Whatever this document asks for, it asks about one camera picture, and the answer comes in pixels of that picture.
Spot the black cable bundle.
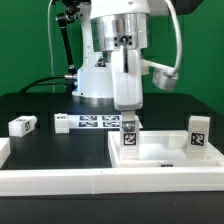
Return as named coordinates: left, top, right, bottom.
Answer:
left=18, top=75, right=79, bottom=94

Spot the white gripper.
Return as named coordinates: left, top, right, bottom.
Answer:
left=111, top=50, right=143, bottom=133

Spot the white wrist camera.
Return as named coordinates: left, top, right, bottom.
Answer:
left=152, top=69, right=178, bottom=91

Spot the white U-shaped obstacle fence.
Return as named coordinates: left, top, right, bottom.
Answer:
left=0, top=138, right=224, bottom=196

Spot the white square tabletop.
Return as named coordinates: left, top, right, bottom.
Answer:
left=108, top=130, right=224, bottom=168

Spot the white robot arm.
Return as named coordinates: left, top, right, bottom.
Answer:
left=56, top=0, right=203, bottom=133

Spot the white thin cable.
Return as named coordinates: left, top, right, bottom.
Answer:
left=47, top=0, right=56, bottom=94

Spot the white marker base plate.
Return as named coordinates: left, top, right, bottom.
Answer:
left=54, top=112, right=144, bottom=134

